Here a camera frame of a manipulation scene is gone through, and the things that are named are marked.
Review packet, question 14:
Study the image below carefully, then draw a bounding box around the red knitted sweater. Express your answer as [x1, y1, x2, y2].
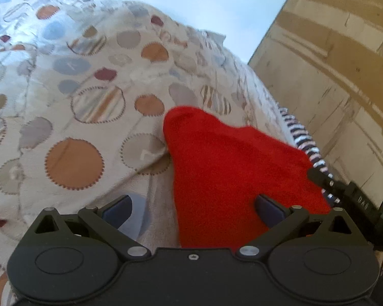
[163, 105, 332, 249]

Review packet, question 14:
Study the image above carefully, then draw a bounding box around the striped cloth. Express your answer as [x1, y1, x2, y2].
[279, 108, 340, 205]

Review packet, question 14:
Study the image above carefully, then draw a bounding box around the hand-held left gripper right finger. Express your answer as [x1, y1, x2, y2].
[235, 195, 353, 260]

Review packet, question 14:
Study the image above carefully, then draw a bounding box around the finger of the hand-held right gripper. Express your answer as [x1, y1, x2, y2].
[307, 167, 348, 201]

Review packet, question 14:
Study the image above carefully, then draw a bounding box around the wooden wardrobe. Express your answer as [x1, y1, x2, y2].
[248, 0, 383, 218]

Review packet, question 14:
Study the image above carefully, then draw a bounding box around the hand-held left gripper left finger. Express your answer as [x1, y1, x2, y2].
[34, 194, 150, 261]

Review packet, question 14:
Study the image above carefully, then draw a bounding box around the dotted patterned bed blanket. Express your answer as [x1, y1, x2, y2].
[0, 0, 307, 306]

